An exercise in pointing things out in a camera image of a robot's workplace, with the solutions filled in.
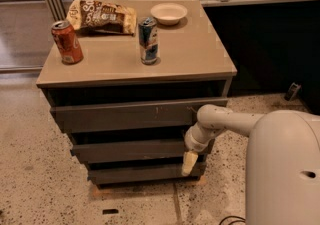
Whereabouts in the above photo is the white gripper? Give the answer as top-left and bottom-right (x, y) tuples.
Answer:
(181, 123), (216, 176)

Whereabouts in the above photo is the grey drawer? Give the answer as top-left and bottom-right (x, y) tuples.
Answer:
(50, 97), (228, 133)
(87, 161), (208, 186)
(70, 137), (216, 164)

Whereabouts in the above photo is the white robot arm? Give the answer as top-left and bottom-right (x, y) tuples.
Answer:
(182, 104), (320, 225)

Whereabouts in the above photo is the grey bottom drawer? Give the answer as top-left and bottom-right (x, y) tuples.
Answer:
(87, 161), (208, 186)

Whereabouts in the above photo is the grey top drawer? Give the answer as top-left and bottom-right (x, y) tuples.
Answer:
(50, 97), (228, 133)

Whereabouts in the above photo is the grey drawer cabinet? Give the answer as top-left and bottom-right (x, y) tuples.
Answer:
(37, 0), (236, 172)

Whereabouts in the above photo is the small black floor marker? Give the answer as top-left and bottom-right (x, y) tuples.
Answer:
(102, 209), (119, 215)

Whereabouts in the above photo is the small black floor device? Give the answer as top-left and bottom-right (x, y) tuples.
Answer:
(284, 83), (301, 101)

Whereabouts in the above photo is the blue silver energy drink can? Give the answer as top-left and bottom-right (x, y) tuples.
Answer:
(138, 17), (158, 65)

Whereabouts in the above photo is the white bowl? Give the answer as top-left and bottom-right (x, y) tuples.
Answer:
(151, 3), (187, 26)

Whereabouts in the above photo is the brown chip bag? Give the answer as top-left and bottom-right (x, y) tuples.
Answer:
(66, 0), (137, 35)

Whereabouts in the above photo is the orange soda can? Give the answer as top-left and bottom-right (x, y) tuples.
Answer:
(51, 20), (83, 65)

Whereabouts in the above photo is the black cable on floor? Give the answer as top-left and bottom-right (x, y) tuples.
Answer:
(218, 215), (247, 225)

